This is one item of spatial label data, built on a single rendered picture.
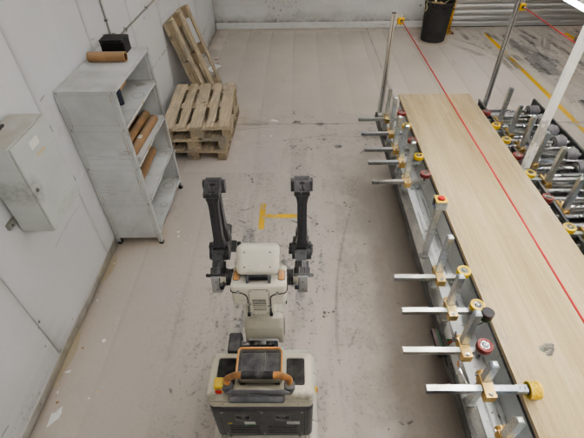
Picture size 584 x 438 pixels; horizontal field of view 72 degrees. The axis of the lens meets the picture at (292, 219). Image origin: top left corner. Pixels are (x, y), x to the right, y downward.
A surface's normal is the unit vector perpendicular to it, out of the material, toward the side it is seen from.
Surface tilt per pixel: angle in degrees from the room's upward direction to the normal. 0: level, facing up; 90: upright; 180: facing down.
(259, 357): 0
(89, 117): 90
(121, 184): 90
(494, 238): 0
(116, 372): 0
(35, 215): 90
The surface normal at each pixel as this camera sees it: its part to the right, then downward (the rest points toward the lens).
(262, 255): -0.01, 0.00
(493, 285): -0.01, -0.74
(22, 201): -0.01, 0.68
